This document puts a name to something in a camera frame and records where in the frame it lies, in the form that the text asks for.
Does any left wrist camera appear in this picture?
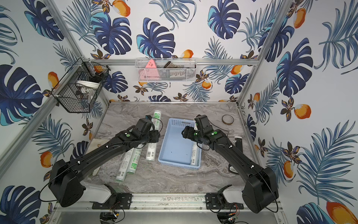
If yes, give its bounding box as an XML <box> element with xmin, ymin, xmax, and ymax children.
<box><xmin>136</xmin><ymin>115</ymin><xmax>154</xmax><ymax>133</ymax></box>

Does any light blue plastic basket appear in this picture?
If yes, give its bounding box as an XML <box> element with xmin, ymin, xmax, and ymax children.
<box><xmin>158</xmin><ymin>118</ymin><xmax>201</xmax><ymax>170</ymax></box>

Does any black wire wall basket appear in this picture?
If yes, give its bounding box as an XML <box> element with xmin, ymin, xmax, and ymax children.
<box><xmin>51</xmin><ymin>58</ymin><xmax>110</xmax><ymax>113</ymax></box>

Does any aluminium front rail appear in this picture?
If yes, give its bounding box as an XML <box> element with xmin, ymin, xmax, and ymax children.
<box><xmin>54</xmin><ymin>192</ymin><xmax>283</xmax><ymax>212</ymax></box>

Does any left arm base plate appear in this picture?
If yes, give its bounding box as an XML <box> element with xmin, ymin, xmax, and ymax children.
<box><xmin>92</xmin><ymin>193</ymin><xmax>133</xmax><ymax>210</ymax></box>

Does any beige work glove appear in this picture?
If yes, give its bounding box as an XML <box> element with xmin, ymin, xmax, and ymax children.
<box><xmin>85</xmin><ymin>139</ymin><xmax>109</xmax><ymax>176</ymax></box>

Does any white bowl in basket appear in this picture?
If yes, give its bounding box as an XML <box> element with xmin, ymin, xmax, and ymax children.
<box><xmin>76</xmin><ymin>80</ymin><xmax>100</xmax><ymax>89</ymax></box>

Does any pink triangular item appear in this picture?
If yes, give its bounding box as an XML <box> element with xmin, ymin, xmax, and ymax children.
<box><xmin>145</xmin><ymin>59</ymin><xmax>157</xmax><ymax>69</ymax></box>

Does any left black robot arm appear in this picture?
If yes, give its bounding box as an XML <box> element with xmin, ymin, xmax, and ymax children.
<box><xmin>48</xmin><ymin>115</ymin><xmax>160</xmax><ymax>207</ymax></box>

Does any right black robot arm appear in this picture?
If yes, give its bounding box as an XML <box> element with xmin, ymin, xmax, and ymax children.
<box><xmin>181</xmin><ymin>115</ymin><xmax>279</xmax><ymax>214</ymax></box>

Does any plastic wrap roll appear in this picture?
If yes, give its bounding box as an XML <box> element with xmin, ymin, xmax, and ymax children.
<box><xmin>146</xmin><ymin>110</ymin><xmax>163</xmax><ymax>161</ymax></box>
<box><xmin>115</xmin><ymin>148</ymin><xmax>135</xmax><ymax>183</ymax></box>
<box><xmin>127</xmin><ymin>148</ymin><xmax>142</xmax><ymax>174</ymax></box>
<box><xmin>191</xmin><ymin>143</ymin><xmax>199</xmax><ymax>166</ymax></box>

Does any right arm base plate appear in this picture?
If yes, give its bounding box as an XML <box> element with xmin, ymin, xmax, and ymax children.
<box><xmin>205</xmin><ymin>193</ymin><xmax>244</xmax><ymax>211</ymax></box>

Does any white wire wall basket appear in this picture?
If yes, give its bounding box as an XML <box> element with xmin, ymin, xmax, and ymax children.
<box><xmin>135</xmin><ymin>58</ymin><xmax>197</xmax><ymax>82</ymax></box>

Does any brown brush in basket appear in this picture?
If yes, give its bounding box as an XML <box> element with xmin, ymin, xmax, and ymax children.
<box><xmin>164</xmin><ymin>61</ymin><xmax>184</xmax><ymax>69</ymax></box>

